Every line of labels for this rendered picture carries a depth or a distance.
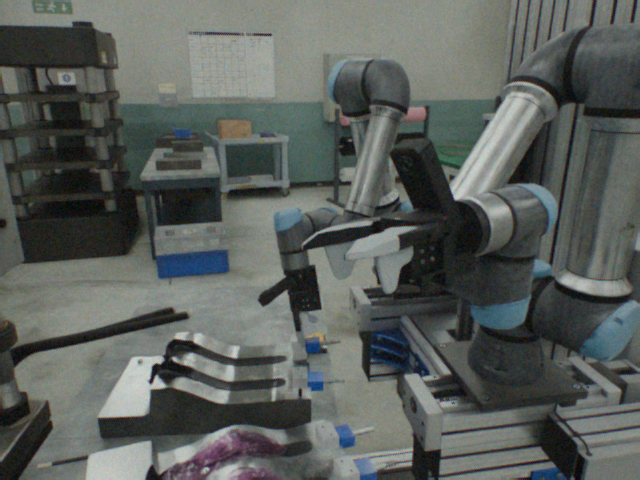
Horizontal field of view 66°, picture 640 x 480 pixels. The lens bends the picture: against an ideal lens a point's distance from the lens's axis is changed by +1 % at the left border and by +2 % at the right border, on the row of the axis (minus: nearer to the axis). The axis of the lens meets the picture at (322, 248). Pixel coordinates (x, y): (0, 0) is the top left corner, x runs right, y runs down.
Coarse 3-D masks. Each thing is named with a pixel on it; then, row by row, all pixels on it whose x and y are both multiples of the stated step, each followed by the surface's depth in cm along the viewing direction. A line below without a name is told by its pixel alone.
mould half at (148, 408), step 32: (224, 352) 134; (256, 352) 136; (288, 352) 135; (128, 384) 126; (160, 384) 113; (192, 384) 116; (288, 384) 121; (128, 416) 114; (160, 416) 115; (192, 416) 115; (224, 416) 116; (256, 416) 116; (288, 416) 117
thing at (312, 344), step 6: (294, 336) 131; (318, 336) 133; (294, 342) 128; (306, 342) 130; (312, 342) 129; (318, 342) 129; (324, 342) 131; (330, 342) 131; (336, 342) 131; (294, 348) 128; (300, 348) 129; (306, 348) 129; (312, 348) 129; (318, 348) 129; (294, 354) 129; (300, 354) 129; (306, 354) 129; (294, 360) 129
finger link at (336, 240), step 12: (336, 228) 52; (348, 228) 52; (360, 228) 52; (372, 228) 53; (312, 240) 50; (324, 240) 50; (336, 240) 51; (348, 240) 52; (336, 252) 52; (336, 264) 53; (348, 264) 53; (336, 276) 53; (348, 276) 54
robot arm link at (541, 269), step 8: (536, 264) 94; (544, 264) 93; (536, 272) 90; (544, 272) 90; (536, 280) 90; (544, 280) 90; (536, 288) 89; (544, 288) 88; (536, 296) 88; (528, 312) 89; (528, 320) 89; (512, 328) 94; (520, 328) 93; (528, 328) 91; (512, 336) 94; (520, 336) 94; (528, 336) 94
